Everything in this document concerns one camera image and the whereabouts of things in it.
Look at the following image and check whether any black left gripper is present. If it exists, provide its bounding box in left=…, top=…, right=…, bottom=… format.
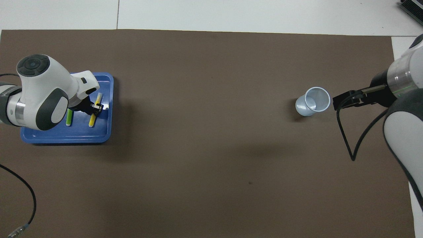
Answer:
left=68, top=95, right=105, bottom=116

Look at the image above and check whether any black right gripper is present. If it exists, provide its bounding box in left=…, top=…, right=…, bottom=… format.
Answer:
left=332, top=70, right=398, bottom=111

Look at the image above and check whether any yellow pen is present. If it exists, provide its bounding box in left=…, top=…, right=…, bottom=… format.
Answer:
left=88, top=93, right=103, bottom=128

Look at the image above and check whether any blue plastic tray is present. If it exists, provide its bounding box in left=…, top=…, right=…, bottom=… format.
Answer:
left=20, top=72, right=114, bottom=144

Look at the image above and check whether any clear plastic cup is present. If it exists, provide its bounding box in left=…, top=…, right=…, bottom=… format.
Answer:
left=295, top=87, right=331, bottom=117

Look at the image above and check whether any grey ribbed device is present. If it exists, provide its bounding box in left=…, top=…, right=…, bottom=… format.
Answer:
left=398, top=0, right=423, bottom=26

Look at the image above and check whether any brown table mat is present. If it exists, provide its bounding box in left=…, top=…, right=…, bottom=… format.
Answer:
left=0, top=29, right=416, bottom=238

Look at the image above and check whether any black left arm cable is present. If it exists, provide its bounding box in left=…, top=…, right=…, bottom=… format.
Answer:
left=0, top=163, right=37, bottom=238

